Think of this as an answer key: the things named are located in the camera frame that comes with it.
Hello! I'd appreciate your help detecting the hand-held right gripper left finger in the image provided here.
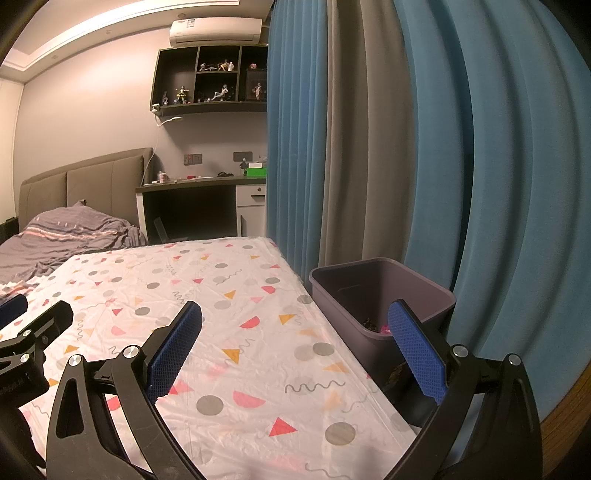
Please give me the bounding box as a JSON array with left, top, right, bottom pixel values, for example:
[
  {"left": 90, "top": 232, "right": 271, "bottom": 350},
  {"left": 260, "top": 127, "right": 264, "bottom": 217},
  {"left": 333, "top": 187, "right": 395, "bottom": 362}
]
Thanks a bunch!
[{"left": 46, "top": 300, "right": 206, "bottom": 480}]

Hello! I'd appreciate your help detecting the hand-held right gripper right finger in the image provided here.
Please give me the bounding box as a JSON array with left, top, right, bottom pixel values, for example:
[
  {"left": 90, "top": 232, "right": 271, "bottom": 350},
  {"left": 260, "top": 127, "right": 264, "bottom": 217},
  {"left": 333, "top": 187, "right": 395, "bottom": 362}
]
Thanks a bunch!
[{"left": 385, "top": 299, "right": 543, "bottom": 480}]

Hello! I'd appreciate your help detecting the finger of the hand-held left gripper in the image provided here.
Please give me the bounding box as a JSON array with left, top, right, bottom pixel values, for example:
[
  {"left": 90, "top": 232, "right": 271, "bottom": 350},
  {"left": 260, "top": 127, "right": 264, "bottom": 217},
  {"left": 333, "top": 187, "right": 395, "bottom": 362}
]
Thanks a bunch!
[
  {"left": 0, "top": 300, "right": 75, "bottom": 359},
  {"left": 0, "top": 294, "right": 29, "bottom": 328}
]

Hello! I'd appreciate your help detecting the grey plastic bin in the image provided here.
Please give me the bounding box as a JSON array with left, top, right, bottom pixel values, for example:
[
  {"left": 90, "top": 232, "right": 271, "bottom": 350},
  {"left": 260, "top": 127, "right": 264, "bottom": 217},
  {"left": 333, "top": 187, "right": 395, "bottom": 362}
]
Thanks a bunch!
[{"left": 308, "top": 257, "right": 457, "bottom": 428}]

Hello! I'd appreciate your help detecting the grey striped blanket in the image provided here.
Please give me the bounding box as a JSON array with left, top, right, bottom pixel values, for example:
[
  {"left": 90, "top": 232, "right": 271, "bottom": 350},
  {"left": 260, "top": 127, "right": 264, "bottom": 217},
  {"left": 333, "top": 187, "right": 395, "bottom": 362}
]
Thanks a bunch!
[{"left": 0, "top": 199, "right": 148, "bottom": 296}]

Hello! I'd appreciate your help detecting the white wardrobe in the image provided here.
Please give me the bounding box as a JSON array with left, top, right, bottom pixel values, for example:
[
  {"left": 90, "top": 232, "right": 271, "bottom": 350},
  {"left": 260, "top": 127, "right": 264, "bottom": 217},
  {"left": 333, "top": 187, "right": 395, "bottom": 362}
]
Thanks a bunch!
[{"left": 0, "top": 78, "right": 23, "bottom": 222}]

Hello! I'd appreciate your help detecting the grey padded headboard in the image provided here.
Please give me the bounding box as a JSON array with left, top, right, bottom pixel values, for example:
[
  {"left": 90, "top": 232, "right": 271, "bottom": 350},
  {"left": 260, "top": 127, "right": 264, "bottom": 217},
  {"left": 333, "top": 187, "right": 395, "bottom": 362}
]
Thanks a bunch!
[{"left": 18, "top": 148, "right": 154, "bottom": 227}]

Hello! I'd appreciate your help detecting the dark desk with white drawers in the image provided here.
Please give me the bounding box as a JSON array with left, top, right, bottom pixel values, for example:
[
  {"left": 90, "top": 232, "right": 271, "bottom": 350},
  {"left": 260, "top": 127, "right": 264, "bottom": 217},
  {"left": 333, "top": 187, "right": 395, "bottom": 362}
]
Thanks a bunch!
[{"left": 135, "top": 174, "right": 269, "bottom": 245}]

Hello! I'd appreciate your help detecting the blue curtain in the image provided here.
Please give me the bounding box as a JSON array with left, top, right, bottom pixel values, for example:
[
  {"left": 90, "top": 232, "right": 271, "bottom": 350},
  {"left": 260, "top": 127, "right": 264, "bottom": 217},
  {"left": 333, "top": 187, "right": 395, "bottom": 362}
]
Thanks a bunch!
[
  {"left": 392, "top": 0, "right": 591, "bottom": 425},
  {"left": 265, "top": 0, "right": 333, "bottom": 287}
]

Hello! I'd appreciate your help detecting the grey curtain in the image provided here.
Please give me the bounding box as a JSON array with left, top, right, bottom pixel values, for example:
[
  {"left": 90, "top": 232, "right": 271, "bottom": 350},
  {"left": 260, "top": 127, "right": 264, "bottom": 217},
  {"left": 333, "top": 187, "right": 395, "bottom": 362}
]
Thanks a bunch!
[{"left": 318, "top": 0, "right": 416, "bottom": 282}]

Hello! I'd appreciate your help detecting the group of figurines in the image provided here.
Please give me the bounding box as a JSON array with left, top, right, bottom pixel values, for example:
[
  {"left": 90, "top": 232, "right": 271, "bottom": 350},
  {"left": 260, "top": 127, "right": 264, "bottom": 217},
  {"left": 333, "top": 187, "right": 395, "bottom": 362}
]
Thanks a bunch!
[{"left": 159, "top": 58, "right": 269, "bottom": 106}]

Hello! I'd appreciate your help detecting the white air conditioner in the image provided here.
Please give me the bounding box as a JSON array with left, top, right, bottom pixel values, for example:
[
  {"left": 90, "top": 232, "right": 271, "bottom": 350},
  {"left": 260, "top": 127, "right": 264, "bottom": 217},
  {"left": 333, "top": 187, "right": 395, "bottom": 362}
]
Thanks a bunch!
[{"left": 168, "top": 17, "right": 264, "bottom": 47}]

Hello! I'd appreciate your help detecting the white cable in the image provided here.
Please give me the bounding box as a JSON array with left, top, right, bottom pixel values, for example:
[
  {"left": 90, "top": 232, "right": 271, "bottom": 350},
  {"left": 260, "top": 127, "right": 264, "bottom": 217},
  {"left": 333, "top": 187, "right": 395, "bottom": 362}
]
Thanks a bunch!
[{"left": 143, "top": 113, "right": 183, "bottom": 185}]

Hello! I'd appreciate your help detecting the dark wall shelf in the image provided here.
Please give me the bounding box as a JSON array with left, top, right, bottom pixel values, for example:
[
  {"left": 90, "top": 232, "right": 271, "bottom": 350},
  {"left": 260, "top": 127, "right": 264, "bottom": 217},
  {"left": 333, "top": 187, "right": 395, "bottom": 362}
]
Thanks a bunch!
[{"left": 149, "top": 44, "right": 269, "bottom": 117}]

